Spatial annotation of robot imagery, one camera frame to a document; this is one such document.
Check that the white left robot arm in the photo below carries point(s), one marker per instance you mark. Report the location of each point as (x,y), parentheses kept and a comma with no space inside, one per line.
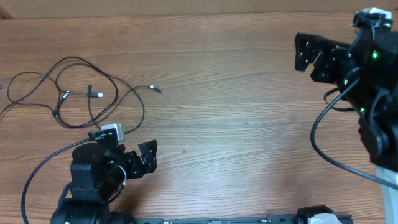
(99,172)

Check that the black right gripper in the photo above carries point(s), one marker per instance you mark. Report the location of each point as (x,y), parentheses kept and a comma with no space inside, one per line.
(332,57)

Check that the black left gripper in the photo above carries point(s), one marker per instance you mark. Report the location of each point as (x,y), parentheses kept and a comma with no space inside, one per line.
(148,160)

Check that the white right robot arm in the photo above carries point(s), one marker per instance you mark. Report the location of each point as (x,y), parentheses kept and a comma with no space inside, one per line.
(365,75)

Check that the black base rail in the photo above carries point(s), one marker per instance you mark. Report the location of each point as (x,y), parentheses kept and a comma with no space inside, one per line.
(319,214)

